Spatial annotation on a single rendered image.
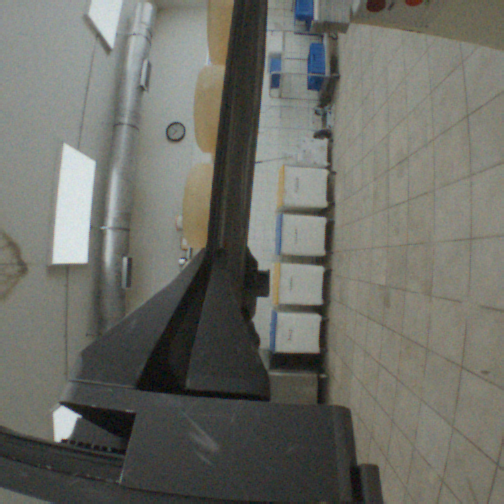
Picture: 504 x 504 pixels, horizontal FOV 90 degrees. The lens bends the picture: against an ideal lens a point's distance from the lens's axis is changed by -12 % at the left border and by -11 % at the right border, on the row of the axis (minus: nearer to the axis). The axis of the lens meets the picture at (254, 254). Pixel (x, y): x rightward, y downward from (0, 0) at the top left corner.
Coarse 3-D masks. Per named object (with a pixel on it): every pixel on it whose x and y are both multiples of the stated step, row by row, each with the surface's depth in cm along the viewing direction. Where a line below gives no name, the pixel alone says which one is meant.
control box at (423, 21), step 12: (360, 0) 40; (396, 0) 38; (432, 0) 37; (444, 0) 36; (360, 12) 42; (372, 12) 41; (384, 12) 41; (396, 12) 41; (408, 12) 40; (420, 12) 40; (432, 12) 39; (408, 24) 43; (420, 24) 42
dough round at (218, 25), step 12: (216, 0) 14; (228, 0) 14; (216, 12) 14; (228, 12) 14; (216, 24) 14; (228, 24) 14; (216, 36) 15; (228, 36) 15; (216, 48) 15; (216, 60) 16
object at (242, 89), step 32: (256, 0) 18; (256, 32) 21; (256, 64) 26; (224, 96) 12; (256, 96) 32; (224, 128) 12; (256, 128) 41; (224, 160) 12; (224, 192) 13; (224, 224) 14
